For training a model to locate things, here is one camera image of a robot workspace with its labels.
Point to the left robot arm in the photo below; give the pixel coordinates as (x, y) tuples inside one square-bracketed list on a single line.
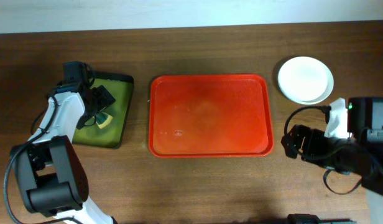
[(50, 176)]

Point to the yellow green sponge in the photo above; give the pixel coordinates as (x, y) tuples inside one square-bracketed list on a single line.
[(103, 119)]

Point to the black tray with soapy water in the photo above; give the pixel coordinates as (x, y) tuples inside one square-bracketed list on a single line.
[(121, 87)]

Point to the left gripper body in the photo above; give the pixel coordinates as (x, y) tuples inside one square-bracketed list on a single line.
[(94, 104)]

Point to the white plate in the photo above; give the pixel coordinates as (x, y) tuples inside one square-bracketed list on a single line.
[(305, 80)]

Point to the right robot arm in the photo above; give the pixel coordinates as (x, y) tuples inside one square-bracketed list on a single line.
[(365, 126)]

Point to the red plastic tray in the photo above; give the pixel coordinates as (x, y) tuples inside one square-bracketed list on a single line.
[(196, 116)]

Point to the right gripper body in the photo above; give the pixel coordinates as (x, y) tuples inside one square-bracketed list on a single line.
[(299, 140)]

